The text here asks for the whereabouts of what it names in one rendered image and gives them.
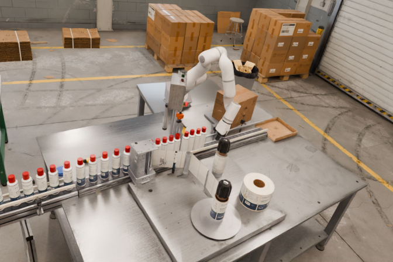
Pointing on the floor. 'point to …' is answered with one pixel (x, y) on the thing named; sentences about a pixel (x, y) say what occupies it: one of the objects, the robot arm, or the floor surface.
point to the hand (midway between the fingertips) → (217, 137)
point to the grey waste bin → (244, 82)
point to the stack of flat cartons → (14, 46)
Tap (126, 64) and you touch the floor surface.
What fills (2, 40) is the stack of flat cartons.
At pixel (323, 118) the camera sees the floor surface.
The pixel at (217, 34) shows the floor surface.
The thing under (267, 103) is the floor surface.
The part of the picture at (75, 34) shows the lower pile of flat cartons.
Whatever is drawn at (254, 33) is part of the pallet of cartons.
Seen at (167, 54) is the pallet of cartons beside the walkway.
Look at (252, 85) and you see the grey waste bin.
